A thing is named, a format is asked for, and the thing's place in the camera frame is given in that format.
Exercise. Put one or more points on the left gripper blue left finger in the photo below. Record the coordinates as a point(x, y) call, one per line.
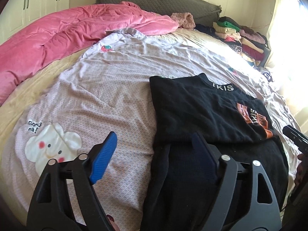
point(50, 207)

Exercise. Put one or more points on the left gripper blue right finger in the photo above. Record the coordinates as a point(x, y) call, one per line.
point(243, 197)

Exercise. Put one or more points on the black sweater orange cuffs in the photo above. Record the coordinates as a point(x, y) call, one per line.
point(198, 120)

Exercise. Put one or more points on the stack of folded clothes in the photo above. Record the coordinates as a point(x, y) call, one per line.
point(251, 45)

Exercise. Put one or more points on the right hand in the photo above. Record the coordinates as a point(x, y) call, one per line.
point(301, 169)

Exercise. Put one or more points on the left hand red nails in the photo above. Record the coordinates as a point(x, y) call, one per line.
point(111, 220)

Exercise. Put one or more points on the purple small garment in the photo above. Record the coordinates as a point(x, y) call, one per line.
point(267, 75)

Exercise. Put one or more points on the lilac patterned bed sheet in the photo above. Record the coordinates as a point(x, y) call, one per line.
point(108, 90)

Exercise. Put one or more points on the dark navy garment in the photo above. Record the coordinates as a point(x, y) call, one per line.
point(206, 29)

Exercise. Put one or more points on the pink quilted comforter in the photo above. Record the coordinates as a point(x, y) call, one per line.
point(63, 33)

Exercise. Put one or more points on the pink knitted garment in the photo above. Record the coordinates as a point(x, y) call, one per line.
point(184, 20)

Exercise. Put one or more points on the grey quilted headboard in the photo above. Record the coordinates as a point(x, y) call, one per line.
point(203, 12)

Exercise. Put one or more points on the white wardrobe with black handles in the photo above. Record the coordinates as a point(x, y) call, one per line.
point(17, 14)

